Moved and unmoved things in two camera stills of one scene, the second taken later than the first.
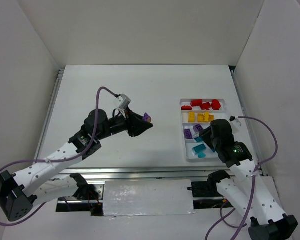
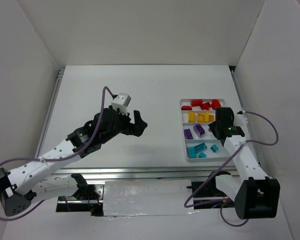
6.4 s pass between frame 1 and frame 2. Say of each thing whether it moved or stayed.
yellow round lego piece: stayed
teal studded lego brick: stayed
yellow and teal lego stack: stayed
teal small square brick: moved
